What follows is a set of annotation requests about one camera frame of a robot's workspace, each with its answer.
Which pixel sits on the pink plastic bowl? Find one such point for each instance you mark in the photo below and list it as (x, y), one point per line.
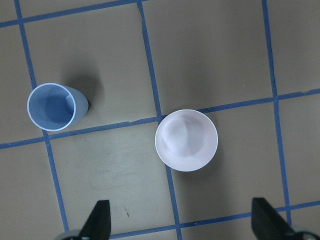
(186, 140)

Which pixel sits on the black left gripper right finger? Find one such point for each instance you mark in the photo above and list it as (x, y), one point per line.
(267, 224)

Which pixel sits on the blue plastic cup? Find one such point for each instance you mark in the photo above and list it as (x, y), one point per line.
(54, 107)

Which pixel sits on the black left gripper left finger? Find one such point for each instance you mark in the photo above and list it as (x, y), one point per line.
(98, 224)

